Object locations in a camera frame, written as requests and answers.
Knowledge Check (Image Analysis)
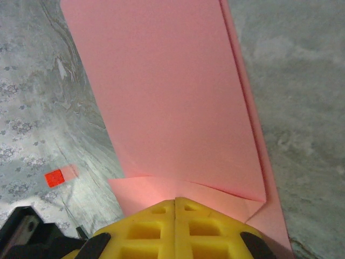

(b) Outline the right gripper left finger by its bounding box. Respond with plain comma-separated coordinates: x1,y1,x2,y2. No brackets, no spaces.
60,197,176,259

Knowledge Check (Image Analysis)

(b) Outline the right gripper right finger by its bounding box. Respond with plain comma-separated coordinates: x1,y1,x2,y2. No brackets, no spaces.
175,196,278,259

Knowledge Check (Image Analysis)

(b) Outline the pink paper sheet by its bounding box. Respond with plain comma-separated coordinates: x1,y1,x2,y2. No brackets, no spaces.
59,0,294,259

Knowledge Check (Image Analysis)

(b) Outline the small red cube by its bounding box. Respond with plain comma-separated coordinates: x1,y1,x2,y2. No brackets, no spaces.
44,169,66,188

